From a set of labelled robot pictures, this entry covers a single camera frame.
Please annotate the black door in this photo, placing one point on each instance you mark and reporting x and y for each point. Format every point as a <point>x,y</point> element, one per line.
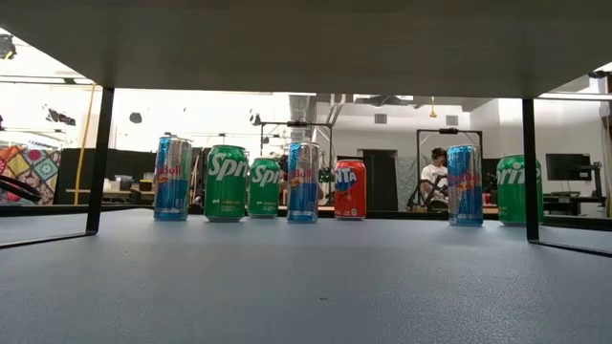
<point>380,181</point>

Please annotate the black computer monitor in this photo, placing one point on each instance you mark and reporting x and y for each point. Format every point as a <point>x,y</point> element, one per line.
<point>568,166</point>

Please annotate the grey air vent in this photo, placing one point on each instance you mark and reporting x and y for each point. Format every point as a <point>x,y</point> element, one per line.
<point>452,120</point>
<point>380,118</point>

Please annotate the blue table mat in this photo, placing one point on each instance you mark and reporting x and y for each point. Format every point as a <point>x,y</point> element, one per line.
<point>306,286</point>

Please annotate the blue silver Red Bull can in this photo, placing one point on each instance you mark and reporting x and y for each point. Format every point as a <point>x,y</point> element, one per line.
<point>302,196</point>
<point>465,200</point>
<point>172,191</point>

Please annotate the silver ventilation duct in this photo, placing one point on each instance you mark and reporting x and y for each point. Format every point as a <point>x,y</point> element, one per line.
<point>301,110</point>

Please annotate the wooden board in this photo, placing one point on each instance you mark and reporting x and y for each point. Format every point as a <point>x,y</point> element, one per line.
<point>306,48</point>

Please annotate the green Sprite can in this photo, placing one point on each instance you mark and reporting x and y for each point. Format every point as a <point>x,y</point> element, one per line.
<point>509,191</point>
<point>225,191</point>
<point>264,191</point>

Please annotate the yellow hanging fixture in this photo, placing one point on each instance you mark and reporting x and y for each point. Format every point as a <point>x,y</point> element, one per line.
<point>432,112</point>

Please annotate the person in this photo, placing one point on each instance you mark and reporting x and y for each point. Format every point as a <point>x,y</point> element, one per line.
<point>432,174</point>

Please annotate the colourful patchwork quilt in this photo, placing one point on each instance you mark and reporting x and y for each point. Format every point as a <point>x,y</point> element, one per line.
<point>43,165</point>

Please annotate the orange Fanta can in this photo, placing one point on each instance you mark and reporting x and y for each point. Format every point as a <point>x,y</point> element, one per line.
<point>350,196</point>

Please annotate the black camera gantry frame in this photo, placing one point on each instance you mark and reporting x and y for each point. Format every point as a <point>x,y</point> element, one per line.
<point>449,130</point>
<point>296,123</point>

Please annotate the dark office desk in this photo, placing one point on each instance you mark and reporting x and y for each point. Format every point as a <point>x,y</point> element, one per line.
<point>574,200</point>

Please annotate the black partition wall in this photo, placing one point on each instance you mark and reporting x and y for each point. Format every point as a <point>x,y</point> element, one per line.
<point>124,162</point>

